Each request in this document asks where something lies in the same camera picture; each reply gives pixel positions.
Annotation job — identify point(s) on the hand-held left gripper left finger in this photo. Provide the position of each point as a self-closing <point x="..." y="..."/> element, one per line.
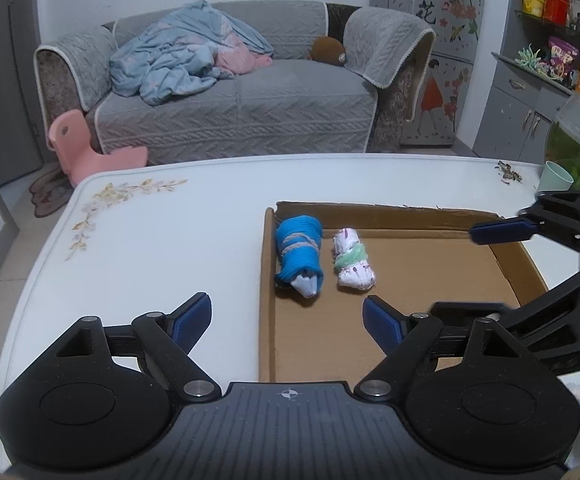
<point x="192" y="319"/>

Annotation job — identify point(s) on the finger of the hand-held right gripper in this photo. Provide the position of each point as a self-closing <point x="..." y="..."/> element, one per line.
<point x="565" y="310"/>
<point x="500" y="231"/>

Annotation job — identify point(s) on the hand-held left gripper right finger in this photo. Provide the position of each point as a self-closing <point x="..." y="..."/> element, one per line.
<point x="381" y="322"/>

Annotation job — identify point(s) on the cardboard box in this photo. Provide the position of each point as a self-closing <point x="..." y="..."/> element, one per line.
<point x="445" y="270"/>

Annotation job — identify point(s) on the brown crumbs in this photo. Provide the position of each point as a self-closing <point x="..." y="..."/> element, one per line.
<point x="509" y="172"/>

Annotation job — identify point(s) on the white green-banded sock roll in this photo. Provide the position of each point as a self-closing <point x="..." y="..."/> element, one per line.
<point x="352" y="265"/>

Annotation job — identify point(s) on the light green cup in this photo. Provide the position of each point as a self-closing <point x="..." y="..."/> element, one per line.
<point x="555" y="180"/>

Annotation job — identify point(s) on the blue grey-striped sock roll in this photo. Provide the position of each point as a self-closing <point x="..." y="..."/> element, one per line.
<point x="297" y="252"/>

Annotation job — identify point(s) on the grey cabinet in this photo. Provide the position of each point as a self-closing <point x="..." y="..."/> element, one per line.
<point x="510" y="110"/>

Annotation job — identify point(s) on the green plastic bundle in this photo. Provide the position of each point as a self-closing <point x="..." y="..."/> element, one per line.
<point x="529" y="55"/>

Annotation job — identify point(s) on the purple snack bag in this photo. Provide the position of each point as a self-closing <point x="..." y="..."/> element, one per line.
<point x="562" y="55"/>

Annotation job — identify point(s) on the patterned floor mat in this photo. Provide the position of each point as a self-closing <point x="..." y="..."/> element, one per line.
<point x="49" y="192"/>

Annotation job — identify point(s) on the pink plastic chair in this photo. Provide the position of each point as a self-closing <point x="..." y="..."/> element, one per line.
<point x="87" y="157"/>

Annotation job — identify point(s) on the grey fridge with flower decals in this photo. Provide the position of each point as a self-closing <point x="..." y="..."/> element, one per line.
<point x="440" y="35"/>

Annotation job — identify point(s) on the grey sofa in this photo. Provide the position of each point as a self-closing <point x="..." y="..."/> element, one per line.
<point x="250" y="105"/>

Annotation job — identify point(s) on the yellow container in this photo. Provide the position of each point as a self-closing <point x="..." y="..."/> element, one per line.
<point x="533" y="4"/>

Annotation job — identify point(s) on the red tin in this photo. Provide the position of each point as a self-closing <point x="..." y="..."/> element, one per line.
<point x="556" y="7"/>

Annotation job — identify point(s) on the brown plush toy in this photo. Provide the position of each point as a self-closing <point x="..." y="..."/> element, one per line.
<point x="327" y="50"/>

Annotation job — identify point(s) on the pink cloth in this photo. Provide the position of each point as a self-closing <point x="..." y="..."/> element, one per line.
<point x="240" y="62"/>

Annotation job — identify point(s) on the light blue blanket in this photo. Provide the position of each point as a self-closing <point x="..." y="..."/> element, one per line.
<point x="169" y="55"/>

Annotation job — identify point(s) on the glass wall shelf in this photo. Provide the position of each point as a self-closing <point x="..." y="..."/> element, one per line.
<point x="560" y="27"/>

